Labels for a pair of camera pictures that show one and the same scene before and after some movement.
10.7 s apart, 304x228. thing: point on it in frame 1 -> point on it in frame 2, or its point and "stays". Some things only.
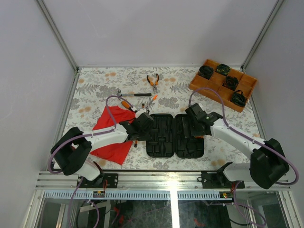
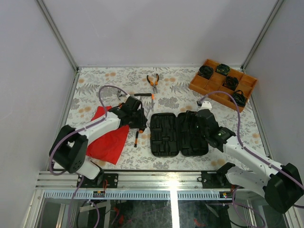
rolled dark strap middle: (231, 82) stays
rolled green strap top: (223, 69) stays
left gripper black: (147, 137) -> (142, 123)
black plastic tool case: (169, 137) stays
